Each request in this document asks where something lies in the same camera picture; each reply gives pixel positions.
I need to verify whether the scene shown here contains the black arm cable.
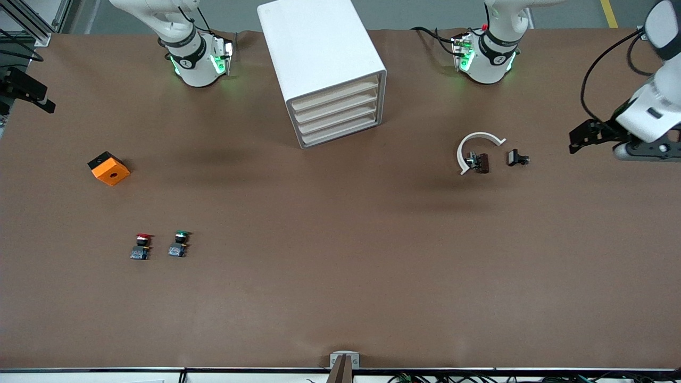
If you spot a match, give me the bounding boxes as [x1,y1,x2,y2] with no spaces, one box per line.
[0,29,44,65]
[580,29,647,124]

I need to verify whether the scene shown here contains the dark brown small component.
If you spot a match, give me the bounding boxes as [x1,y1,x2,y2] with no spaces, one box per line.
[465,152,491,174]

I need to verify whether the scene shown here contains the white drawer cabinet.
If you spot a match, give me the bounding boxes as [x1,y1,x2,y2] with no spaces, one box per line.
[257,0,387,149]

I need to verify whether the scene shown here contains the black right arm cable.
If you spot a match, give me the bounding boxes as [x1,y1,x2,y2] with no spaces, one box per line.
[0,29,44,65]

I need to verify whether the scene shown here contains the cable bundle below table edge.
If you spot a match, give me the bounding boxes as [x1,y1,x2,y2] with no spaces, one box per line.
[388,372,681,383]

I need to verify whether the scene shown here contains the black base cable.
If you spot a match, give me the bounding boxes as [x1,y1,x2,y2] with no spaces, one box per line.
[411,26,461,56]

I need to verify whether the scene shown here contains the white curved plastic part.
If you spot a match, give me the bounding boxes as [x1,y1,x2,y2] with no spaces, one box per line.
[456,131,508,177]

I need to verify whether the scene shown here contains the orange box with hole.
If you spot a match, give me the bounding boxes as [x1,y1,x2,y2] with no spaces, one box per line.
[87,151,131,187]

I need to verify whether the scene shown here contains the table edge rail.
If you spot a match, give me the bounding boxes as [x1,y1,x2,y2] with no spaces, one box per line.
[0,366,681,383]

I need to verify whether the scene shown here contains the red push button switch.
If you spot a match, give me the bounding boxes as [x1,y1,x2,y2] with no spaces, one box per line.
[130,232,155,261]

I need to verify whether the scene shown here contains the grey metal bracket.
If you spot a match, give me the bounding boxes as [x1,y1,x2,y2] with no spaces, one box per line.
[330,351,360,383]

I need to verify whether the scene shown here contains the green push button switch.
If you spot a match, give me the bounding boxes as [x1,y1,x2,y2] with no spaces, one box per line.
[168,230,194,259]

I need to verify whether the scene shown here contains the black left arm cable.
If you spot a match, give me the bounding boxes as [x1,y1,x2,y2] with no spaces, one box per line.
[580,29,647,124]

